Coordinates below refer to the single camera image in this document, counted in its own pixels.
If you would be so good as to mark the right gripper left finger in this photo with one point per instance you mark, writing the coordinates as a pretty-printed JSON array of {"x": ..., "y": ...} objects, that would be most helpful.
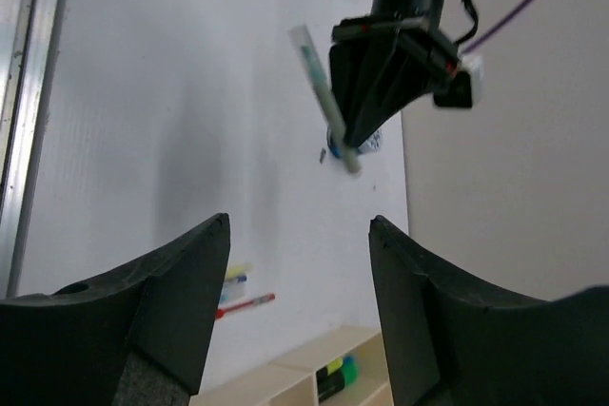
[{"x": 136, "y": 335}]

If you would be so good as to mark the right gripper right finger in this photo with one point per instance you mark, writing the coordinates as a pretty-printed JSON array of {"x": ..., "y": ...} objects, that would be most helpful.
[{"x": 451, "y": 338}]

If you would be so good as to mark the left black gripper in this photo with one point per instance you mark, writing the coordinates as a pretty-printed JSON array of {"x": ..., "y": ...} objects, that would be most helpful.
[{"x": 381, "y": 62}]

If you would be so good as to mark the red gel pen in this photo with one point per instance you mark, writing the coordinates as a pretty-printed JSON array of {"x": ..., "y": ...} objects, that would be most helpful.
[{"x": 244, "y": 305}]

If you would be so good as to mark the cyan clear pen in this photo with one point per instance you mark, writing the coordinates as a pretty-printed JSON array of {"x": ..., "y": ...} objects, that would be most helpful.
[{"x": 232, "y": 292}]

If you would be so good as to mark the olive green clear pen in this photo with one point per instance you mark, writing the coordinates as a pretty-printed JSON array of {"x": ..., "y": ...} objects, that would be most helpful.
[{"x": 314, "y": 70}]

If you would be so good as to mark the green highlighter marker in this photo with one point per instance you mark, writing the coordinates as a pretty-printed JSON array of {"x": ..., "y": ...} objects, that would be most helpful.
[{"x": 337, "y": 381}]

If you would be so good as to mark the yellow clear pen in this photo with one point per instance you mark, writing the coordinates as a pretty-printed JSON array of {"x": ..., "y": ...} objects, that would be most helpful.
[{"x": 237, "y": 270}]

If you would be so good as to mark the yellow highlighter marker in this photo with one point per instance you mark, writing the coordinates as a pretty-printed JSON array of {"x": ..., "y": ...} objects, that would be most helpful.
[{"x": 330, "y": 368}]

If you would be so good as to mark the beige divided organizer tray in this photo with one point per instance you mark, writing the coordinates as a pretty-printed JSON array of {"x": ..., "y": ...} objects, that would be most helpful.
[{"x": 290, "y": 379}]

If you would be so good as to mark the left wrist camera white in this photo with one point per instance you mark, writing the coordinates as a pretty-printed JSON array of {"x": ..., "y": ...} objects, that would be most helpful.
[{"x": 465, "y": 89}]

